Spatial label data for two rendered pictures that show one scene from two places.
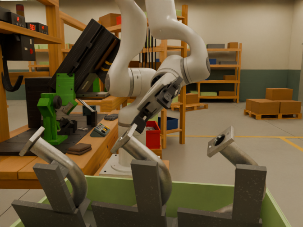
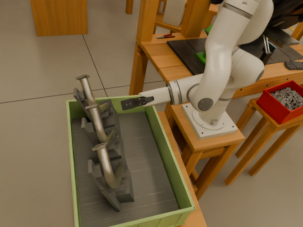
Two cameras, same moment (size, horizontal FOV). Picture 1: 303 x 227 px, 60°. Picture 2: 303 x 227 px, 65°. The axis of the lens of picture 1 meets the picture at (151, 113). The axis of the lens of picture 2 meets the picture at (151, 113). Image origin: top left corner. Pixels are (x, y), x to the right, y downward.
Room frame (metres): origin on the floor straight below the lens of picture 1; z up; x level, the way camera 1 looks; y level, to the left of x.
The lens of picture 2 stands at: (0.31, -0.52, 1.78)
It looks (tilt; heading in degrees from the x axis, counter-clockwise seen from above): 46 degrees down; 55
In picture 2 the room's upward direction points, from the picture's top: 13 degrees clockwise
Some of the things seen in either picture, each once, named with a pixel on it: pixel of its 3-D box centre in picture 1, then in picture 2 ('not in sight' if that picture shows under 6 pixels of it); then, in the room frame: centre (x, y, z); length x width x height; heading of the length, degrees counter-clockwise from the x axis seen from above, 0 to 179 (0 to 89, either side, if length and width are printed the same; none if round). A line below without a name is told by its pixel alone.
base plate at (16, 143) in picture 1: (63, 128); (239, 51); (1.78, 0.61, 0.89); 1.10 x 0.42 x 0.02; 179
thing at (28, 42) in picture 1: (19, 48); not in sight; (1.68, 0.82, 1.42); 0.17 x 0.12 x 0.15; 179
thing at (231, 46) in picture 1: (196, 73); not in sight; (10.15, -1.73, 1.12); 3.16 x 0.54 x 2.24; 87
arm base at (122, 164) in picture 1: (132, 144); (214, 105); (1.11, 0.08, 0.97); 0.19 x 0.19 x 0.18
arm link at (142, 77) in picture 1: (139, 96); (236, 76); (1.12, 0.05, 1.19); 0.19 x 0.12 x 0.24; 114
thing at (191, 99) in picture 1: (186, 102); not in sight; (8.45, -1.13, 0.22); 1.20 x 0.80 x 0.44; 127
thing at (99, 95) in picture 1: (80, 95); (270, 30); (1.86, 0.51, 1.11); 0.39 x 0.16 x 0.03; 89
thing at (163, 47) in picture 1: (134, 73); not in sight; (5.16, 0.34, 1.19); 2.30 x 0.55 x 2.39; 38
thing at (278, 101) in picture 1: (272, 102); not in sight; (7.05, -3.27, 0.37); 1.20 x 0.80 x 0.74; 95
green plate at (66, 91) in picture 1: (66, 88); not in sight; (1.71, 0.55, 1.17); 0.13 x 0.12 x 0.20; 179
